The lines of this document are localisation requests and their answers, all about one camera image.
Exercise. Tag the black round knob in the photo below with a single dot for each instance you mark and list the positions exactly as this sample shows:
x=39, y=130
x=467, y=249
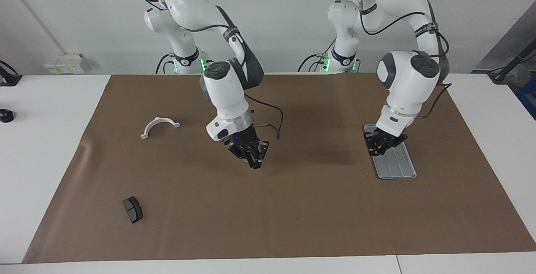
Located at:
x=6, y=116

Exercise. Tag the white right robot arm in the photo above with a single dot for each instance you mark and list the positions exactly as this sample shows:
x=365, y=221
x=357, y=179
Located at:
x=226, y=94

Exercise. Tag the black clamp base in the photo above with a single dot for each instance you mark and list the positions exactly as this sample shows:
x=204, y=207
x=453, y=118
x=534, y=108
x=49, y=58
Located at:
x=8, y=79

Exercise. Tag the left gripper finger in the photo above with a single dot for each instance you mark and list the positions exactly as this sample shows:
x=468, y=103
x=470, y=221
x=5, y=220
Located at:
x=385, y=147
x=372, y=144

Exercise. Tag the dark grey brake pad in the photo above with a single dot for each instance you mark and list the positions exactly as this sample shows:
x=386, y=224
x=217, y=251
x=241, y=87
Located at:
x=134, y=211

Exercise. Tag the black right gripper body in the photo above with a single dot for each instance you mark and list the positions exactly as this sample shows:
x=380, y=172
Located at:
x=245, y=140

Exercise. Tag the black tripod stand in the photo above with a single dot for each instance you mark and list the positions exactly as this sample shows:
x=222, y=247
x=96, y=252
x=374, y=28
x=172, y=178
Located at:
x=513, y=62

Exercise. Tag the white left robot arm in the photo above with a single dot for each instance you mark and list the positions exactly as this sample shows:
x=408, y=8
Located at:
x=408, y=81

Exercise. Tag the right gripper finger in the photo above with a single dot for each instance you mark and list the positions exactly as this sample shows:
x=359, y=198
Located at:
x=263, y=150
x=246, y=157

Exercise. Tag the brown paper table mat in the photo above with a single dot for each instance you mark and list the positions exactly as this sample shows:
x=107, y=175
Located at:
x=293, y=223

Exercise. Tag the white wall power box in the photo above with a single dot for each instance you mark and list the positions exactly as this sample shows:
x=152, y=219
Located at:
x=65, y=64

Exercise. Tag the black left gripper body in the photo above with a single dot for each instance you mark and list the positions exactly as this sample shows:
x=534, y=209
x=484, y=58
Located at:
x=391, y=139

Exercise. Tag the silver ribbed metal tray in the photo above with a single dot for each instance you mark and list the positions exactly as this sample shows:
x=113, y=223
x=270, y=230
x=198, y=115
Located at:
x=398, y=167

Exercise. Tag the blue crate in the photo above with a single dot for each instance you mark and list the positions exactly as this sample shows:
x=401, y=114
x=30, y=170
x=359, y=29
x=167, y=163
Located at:
x=529, y=98

